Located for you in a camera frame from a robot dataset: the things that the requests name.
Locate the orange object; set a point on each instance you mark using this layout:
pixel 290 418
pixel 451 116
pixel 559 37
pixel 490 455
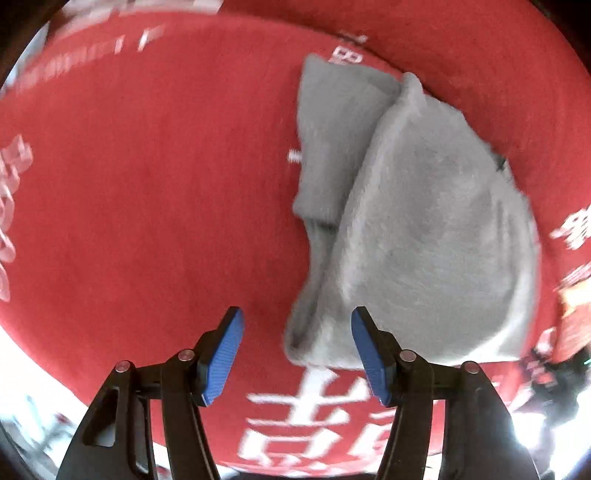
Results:
pixel 577 318

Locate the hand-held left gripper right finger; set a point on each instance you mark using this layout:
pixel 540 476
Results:
pixel 371 364

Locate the grey sweater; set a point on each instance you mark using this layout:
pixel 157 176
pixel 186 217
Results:
pixel 438 254

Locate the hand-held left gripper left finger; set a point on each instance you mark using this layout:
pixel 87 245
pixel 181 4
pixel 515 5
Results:
pixel 221 364

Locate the red printed sofa cover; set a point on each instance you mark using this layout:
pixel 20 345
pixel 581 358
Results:
pixel 138 207

